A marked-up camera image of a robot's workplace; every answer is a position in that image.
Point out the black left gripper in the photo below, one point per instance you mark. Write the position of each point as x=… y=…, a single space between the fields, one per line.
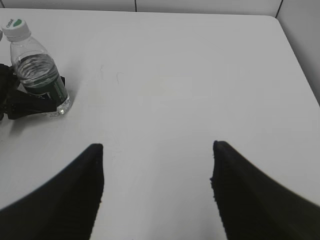
x=20 y=104

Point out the clear cestbon water bottle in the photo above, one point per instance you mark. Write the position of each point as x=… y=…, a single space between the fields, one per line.
x=37 y=72

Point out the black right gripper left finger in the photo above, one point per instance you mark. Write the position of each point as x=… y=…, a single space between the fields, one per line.
x=64 y=208

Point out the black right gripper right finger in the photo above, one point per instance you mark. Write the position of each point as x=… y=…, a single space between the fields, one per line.
x=253 y=206

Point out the white green bottle cap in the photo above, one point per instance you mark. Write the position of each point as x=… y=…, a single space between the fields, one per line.
x=16 y=28

